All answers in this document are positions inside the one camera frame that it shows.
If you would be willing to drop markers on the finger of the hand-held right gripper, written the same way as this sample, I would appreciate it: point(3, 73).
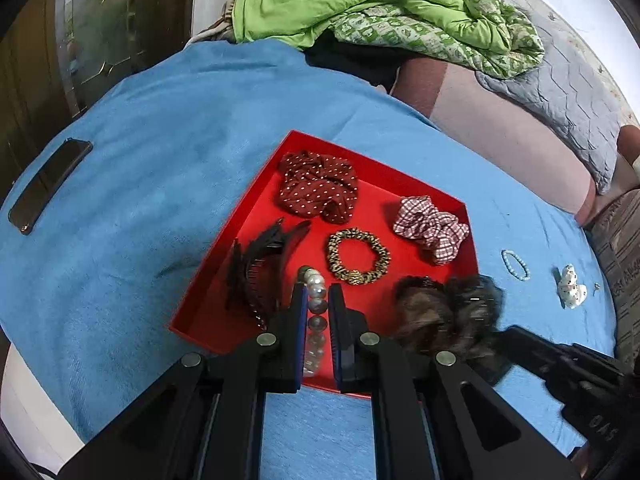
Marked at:
point(525, 347)
point(495, 367)

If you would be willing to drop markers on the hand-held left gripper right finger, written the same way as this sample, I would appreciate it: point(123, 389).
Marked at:
point(336, 330)

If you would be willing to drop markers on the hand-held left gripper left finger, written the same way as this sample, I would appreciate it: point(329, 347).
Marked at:
point(297, 320)

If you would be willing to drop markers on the black hair claw clip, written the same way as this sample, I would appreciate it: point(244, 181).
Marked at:
point(260, 270)

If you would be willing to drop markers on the leopard print scrunchie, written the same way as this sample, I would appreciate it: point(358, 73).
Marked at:
point(335, 255)

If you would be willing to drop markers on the black sheer dotted scrunchie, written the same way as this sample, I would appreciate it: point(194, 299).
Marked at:
point(440, 310)

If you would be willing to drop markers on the red polka dot scrunchie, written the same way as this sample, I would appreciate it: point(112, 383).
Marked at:
point(310, 185)

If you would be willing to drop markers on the red plaid scrunchie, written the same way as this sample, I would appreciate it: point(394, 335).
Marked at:
point(430, 225)

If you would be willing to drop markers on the red box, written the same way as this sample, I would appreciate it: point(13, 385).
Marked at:
point(380, 195)

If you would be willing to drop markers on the white cherry print scrunchie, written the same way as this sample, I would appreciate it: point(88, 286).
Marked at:
point(570, 287)

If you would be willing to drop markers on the striped brown pillow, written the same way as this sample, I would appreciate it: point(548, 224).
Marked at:
point(620, 260)

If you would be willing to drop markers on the blue blanket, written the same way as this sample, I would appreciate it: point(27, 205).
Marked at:
point(150, 160)

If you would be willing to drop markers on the pink mattress pad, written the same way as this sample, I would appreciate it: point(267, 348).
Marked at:
point(480, 125)

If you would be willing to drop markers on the grey quilted blanket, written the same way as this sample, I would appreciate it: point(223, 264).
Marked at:
point(565, 100)

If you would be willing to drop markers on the white bed sheet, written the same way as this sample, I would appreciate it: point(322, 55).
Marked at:
point(35, 410)

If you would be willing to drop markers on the black smartphone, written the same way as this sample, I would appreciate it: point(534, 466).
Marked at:
point(50, 185)

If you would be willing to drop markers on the green quilt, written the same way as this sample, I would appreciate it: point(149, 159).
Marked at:
point(325, 0)

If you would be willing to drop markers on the wooden door with glass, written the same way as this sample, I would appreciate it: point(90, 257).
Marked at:
point(100, 20)

